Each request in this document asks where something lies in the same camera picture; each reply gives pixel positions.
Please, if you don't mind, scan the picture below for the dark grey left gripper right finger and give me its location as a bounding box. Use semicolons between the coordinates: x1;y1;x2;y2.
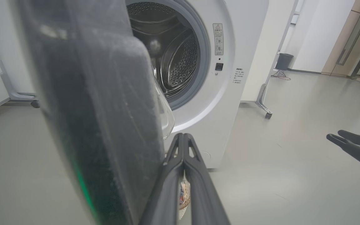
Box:
183;133;230;225

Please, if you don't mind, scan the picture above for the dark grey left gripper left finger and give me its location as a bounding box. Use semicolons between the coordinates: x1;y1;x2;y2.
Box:
139;133;185;225

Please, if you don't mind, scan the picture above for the dark round washing machine door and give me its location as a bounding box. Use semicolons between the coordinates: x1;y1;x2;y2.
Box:
17;0;175;225

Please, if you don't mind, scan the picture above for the cream perforated laundry basket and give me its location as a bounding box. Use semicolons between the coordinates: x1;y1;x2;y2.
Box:
179;175;191;220

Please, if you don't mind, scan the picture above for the light wood door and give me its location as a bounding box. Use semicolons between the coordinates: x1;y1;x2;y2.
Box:
322;0;360;80

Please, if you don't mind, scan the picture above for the grey rubber door seal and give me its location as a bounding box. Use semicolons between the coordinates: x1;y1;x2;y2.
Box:
125;0;211;110

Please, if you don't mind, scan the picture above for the white washing machine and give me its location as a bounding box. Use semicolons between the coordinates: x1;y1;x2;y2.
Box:
117;0;269;171

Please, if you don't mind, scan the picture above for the dark grey trash bin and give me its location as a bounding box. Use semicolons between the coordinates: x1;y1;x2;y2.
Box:
275;53;294;71

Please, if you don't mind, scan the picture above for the printed instruction text label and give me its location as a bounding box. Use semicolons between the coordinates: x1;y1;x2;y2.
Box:
232;68;245;84

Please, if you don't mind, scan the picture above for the stainless steel washer drum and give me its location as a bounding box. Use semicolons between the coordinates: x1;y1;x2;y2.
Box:
127;2;201;97

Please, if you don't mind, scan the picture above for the red triangle warning sticker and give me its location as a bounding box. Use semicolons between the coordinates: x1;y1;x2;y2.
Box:
212;23;224;56

